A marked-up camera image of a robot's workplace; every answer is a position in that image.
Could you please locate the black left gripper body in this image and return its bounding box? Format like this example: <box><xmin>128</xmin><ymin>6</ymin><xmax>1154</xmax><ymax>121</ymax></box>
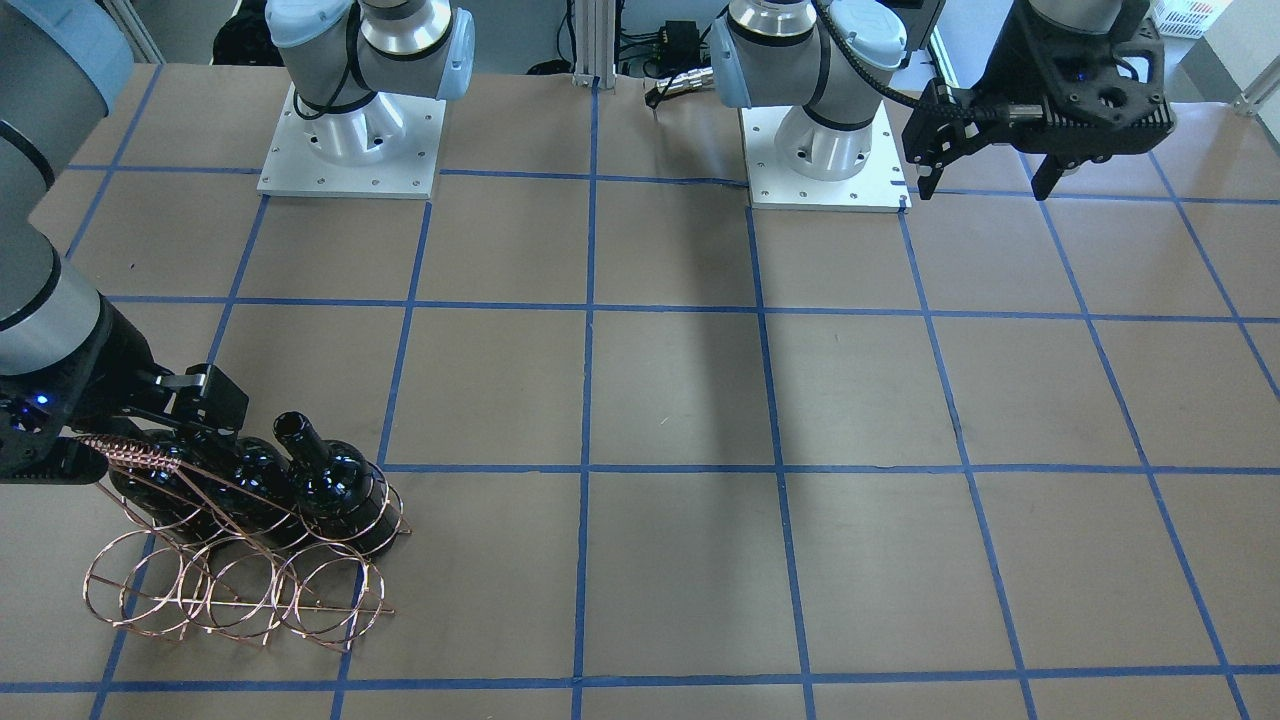
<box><xmin>975</xmin><ymin>1</ymin><xmax>1176</xmax><ymax>160</ymax></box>

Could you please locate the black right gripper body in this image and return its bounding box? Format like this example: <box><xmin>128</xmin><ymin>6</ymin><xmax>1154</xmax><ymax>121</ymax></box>
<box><xmin>1</xmin><ymin>300</ymin><xmax>170</xmax><ymax>480</ymax></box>

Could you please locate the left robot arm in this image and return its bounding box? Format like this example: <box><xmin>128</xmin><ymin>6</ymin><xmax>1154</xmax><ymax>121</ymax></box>
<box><xmin>708</xmin><ymin>1</ymin><xmax>1176</xmax><ymax>211</ymax></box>

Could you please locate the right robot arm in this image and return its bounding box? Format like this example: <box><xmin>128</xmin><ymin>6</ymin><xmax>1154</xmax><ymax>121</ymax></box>
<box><xmin>3</xmin><ymin>1</ymin><xmax>477</xmax><ymax>486</ymax></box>

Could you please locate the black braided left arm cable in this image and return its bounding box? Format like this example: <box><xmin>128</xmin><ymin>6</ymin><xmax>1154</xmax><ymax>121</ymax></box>
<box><xmin>810</xmin><ymin>0</ymin><xmax>941</xmax><ymax>111</ymax></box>

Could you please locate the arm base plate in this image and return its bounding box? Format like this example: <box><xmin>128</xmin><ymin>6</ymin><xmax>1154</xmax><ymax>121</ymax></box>
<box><xmin>257</xmin><ymin>91</ymin><xmax>448</xmax><ymax>201</ymax></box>
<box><xmin>740</xmin><ymin>106</ymin><xmax>911</xmax><ymax>213</ymax></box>

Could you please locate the copper wire wine basket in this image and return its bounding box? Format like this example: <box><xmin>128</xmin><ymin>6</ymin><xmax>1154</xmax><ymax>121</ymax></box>
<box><xmin>76</xmin><ymin>434</ymin><xmax>396</xmax><ymax>653</ymax></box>

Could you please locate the tangle of black cables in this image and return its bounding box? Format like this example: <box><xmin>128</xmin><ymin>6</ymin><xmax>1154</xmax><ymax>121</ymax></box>
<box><xmin>614</xmin><ymin>0</ymin><xmax>716</xmax><ymax>76</ymax></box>

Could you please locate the aluminium frame post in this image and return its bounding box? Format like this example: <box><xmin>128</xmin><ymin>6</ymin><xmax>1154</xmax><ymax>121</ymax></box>
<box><xmin>570</xmin><ymin>0</ymin><xmax>620</xmax><ymax>92</ymax></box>

